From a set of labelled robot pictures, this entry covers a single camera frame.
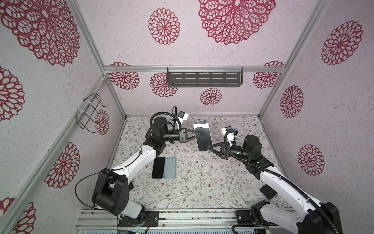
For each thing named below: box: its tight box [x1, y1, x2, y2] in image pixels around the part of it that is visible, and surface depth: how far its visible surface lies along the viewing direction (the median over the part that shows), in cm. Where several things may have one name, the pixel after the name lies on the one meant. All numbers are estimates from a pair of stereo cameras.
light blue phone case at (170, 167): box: [164, 156, 177, 180], surface depth 94 cm
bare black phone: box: [151, 156, 166, 179], surface depth 92 cm
